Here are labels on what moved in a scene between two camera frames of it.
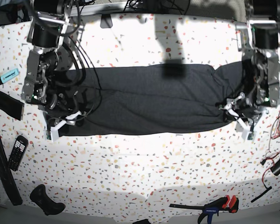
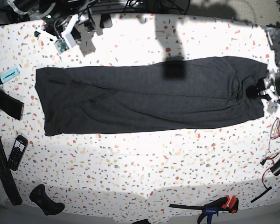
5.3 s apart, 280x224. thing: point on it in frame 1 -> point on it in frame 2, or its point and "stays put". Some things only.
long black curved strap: (3, 167) stays put
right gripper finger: (227, 116) -> (266, 96)
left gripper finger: (78, 122) -> (90, 24)
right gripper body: (247, 114) -> (269, 83)
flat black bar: (12, 106) stays put
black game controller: (39, 196) stays put
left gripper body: (53, 122) -> (67, 30)
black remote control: (17, 154) stays put
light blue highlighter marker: (7, 76) stays put
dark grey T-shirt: (151, 98) stays put
